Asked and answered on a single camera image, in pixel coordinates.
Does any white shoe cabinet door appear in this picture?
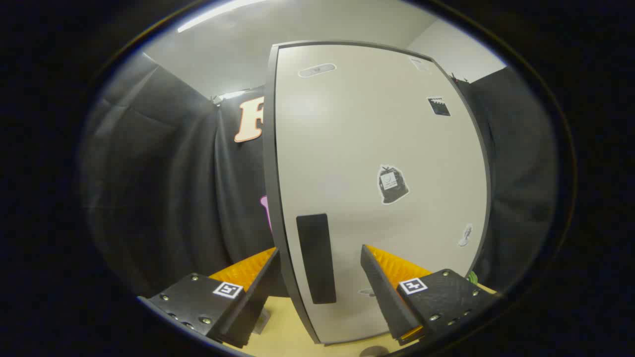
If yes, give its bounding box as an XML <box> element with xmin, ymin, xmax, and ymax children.
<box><xmin>263</xmin><ymin>41</ymin><xmax>492</xmax><ymax>345</ymax></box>

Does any black backdrop cloth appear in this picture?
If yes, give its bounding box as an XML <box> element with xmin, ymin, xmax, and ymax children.
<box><xmin>82</xmin><ymin>52</ymin><xmax>559</xmax><ymax>298</ymax></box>

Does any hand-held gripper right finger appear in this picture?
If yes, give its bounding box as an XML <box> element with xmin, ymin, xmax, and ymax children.
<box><xmin>360</xmin><ymin>244</ymin><xmax>498</xmax><ymax>347</ymax></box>

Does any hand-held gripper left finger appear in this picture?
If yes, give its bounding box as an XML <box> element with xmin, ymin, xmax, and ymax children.
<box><xmin>138</xmin><ymin>246</ymin><xmax>281</xmax><ymax>349</ymax></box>

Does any black door handle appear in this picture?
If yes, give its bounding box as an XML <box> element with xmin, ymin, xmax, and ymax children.
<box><xmin>296</xmin><ymin>214</ymin><xmax>337</xmax><ymax>304</ymax></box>

